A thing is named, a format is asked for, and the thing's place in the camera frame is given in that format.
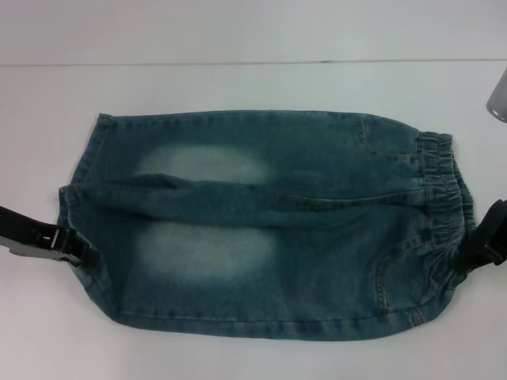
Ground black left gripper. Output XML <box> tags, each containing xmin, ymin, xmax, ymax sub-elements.
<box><xmin>0</xmin><ymin>205</ymin><xmax>101</xmax><ymax>268</ymax></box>

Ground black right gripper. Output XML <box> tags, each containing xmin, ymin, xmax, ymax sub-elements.
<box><xmin>453</xmin><ymin>199</ymin><xmax>507</xmax><ymax>274</ymax></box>

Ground blue denim shorts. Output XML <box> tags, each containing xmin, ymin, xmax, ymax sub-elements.
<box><xmin>57</xmin><ymin>112</ymin><xmax>482</xmax><ymax>342</ymax></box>

